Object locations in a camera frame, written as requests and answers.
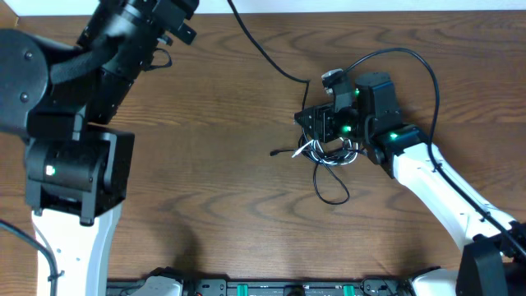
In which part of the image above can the black usb cable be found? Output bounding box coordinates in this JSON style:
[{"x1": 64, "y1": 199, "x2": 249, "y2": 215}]
[{"x1": 227, "y1": 0, "x2": 350, "y2": 206}]

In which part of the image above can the wooden side panel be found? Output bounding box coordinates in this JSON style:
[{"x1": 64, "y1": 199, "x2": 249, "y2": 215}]
[{"x1": 0, "y1": 0, "x2": 19, "y2": 29}]

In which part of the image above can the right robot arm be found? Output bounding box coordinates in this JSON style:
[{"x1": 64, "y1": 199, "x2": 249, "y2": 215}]
[{"x1": 294, "y1": 69, "x2": 525, "y2": 295}]

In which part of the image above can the white usb cable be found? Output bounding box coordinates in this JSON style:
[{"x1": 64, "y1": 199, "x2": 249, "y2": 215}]
[{"x1": 292, "y1": 137, "x2": 362, "y2": 166}]

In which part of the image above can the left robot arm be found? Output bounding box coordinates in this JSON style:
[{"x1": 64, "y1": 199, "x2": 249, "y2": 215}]
[{"x1": 1, "y1": 0, "x2": 198, "y2": 295}]

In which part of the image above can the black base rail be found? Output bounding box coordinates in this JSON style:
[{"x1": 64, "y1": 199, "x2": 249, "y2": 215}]
[{"x1": 106, "y1": 267, "x2": 415, "y2": 296}]

